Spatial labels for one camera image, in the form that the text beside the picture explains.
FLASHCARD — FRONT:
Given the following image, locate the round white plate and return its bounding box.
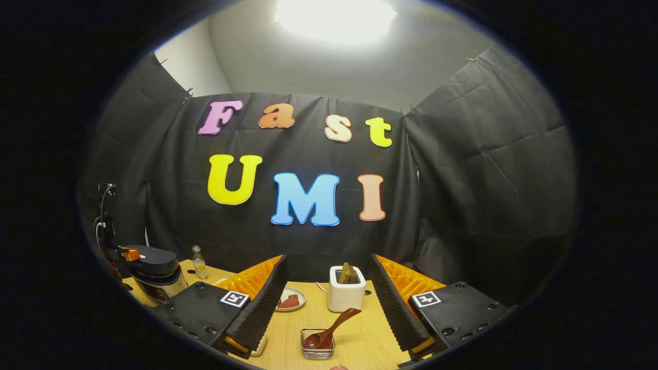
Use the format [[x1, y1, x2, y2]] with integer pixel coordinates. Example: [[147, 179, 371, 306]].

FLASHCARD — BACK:
[[275, 287, 307, 312]]

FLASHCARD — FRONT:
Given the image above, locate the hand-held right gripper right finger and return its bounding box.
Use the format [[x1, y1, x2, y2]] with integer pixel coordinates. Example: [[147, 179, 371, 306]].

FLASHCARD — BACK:
[[369, 253, 515, 366]]

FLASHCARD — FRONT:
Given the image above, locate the brown wooden spoon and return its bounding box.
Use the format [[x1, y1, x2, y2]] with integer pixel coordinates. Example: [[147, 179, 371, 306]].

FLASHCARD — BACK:
[[303, 308, 362, 350]]

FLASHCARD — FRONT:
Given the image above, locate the metal wire chopstick holder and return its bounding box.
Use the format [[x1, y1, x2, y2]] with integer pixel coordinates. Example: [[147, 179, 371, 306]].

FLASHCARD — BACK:
[[300, 328, 336, 360]]

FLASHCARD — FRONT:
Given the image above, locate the grey and silver rice cooker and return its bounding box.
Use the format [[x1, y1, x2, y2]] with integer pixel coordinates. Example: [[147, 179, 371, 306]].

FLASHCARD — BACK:
[[119, 245, 189, 304]]

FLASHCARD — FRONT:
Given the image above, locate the black backdrop cloth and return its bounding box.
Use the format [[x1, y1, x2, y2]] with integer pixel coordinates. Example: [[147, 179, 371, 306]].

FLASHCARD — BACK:
[[77, 44, 576, 309]]

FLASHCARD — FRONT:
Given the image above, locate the white toaster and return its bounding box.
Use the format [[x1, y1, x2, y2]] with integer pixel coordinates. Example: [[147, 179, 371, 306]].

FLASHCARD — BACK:
[[327, 265, 367, 313]]

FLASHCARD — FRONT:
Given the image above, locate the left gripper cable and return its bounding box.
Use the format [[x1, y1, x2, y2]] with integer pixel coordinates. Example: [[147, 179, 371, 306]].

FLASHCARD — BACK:
[[96, 186, 115, 247]]

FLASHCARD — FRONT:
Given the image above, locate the small clear glass bottle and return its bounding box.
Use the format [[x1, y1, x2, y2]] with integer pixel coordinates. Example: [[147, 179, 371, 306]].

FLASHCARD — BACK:
[[192, 245, 209, 280]]

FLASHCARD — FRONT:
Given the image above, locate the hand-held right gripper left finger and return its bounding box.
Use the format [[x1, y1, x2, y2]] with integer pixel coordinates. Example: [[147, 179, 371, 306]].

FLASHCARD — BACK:
[[154, 254, 290, 360]]

